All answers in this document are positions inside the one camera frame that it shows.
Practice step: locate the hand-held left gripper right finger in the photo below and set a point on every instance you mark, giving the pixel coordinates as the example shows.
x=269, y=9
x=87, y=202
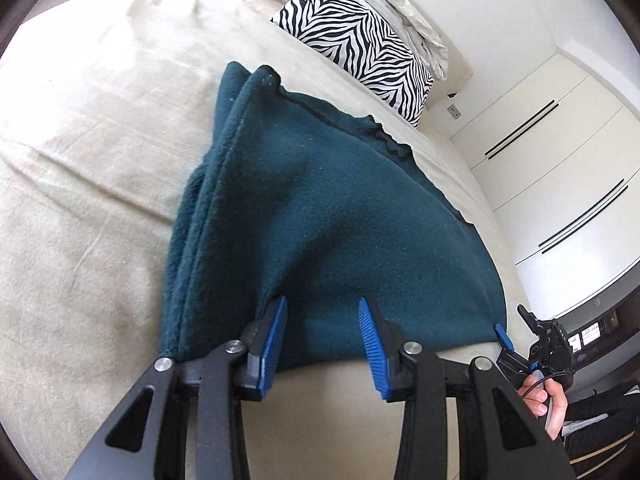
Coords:
x=374, y=347

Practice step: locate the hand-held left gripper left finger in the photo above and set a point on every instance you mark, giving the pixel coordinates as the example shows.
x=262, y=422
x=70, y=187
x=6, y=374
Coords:
x=272, y=342

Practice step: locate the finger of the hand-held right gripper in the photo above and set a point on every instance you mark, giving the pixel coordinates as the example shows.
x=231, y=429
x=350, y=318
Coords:
x=503, y=339
x=527, y=320

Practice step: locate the dark green knit sweater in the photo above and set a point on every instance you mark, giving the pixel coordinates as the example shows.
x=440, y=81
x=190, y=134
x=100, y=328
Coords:
x=325, y=210

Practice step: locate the person's right hand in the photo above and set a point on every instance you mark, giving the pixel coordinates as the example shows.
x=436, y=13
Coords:
x=552, y=405

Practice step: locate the person's dark clothing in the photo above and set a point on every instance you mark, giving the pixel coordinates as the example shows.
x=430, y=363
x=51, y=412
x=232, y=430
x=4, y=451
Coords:
x=605, y=410

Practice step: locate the white wardrobe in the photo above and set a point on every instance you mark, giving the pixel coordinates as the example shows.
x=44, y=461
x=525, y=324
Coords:
x=560, y=160

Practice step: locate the beige bed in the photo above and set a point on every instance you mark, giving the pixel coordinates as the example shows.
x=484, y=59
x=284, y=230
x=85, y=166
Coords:
x=90, y=160

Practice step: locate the beige padded headboard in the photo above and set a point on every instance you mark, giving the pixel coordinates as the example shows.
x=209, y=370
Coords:
x=452, y=55

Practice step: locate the zebra print pillow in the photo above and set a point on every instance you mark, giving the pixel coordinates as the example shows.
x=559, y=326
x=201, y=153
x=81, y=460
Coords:
x=360, y=35

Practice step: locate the wall socket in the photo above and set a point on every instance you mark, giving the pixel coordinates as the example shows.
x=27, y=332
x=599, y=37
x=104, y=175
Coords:
x=454, y=111

